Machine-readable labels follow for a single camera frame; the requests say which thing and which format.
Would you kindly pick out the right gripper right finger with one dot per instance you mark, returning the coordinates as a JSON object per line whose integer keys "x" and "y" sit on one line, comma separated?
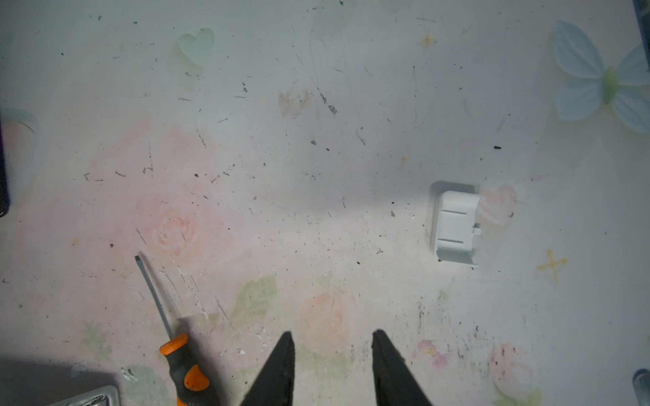
{"x": 394, "y": 384}

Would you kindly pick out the orange black screwdriver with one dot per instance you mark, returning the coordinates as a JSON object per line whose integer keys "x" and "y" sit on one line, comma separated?
{"x": 192, "y": 385}

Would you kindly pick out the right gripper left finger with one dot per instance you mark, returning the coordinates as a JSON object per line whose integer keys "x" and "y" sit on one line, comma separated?
{"x": 274, "y": 385}

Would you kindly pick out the white remote control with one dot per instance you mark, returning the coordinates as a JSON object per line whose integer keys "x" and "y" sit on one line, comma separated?
{"x": 103, "y": 396}

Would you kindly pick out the white battery cover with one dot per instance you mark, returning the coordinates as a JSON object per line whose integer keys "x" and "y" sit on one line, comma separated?
{"x": 455, "y": 227}

